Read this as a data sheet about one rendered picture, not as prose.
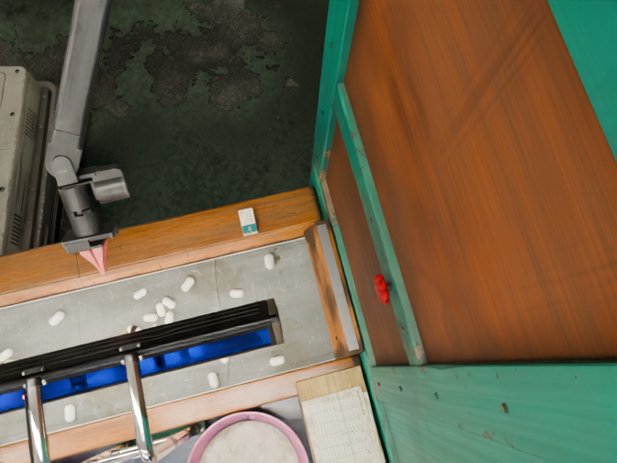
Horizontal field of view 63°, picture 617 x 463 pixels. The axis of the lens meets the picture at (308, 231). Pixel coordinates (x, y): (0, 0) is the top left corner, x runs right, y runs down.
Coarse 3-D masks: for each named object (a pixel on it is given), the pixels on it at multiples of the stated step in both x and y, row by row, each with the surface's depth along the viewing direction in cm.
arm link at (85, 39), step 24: (96, 0) 86; (72, 24) 87; (96, 24) 88; (72, 48) 88; (96, 48) 89; (72, 72) 89; (96, 72) 92; (72, 96) 91; (72, 120) 92; (48, 144) 92; (72, 144) 93; (48, 168) 94
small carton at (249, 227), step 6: (240, 210) 120; (246, 210) 120; (252, 210) 120; (240, 216) 120; (246, 216) 120; (252, 216) 120; (246, 222) 119; (252, 222) 119; (246, 228) 119; (252, 228) 119; (246, 234) 120
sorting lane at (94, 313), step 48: (96, 288) 118; (192, 288) 119; (240, 288) 120; (288, 288) 120; (0, 336) 115; (48, 336) 115; (96, 336) 116; (288, 336) 117; (144, 384) 113; (192, 384) 114; (0, 432) 110; (48, 432) 110
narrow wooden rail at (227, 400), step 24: (336, 360) 114; (360, 360) 114; (240, 384) 112; (264, 384) 112; (288, 384) 112; (168, 408) 110; (192, 408) 110; (216, 408) 110; (240, 408) 110; (72, 432) 108; (96, 432) 108; (120, 432) 108; (0, 456) 106; (24, 456) 106
